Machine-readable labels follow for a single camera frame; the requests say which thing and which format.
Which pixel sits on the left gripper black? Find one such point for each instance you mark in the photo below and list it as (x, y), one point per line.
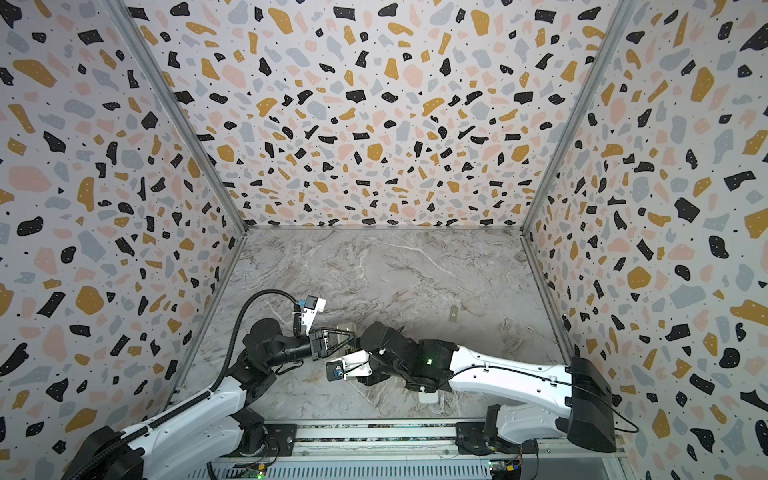
(319, 344)

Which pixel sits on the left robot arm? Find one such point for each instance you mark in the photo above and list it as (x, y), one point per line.
(216, 421)

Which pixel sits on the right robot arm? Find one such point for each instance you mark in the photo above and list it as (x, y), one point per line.
(573, 401)

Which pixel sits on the red and white remote control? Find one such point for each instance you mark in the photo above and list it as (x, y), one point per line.
(428, 398)

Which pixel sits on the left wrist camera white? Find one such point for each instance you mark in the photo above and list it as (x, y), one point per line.
(310, 308)

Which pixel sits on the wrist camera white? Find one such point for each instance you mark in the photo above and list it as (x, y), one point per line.
(310, 308)
(352, 365)

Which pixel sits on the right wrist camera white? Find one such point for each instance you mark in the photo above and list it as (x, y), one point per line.
(352, 365)

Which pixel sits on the aluminium mounting rail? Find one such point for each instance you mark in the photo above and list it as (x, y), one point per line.
(381, 449)

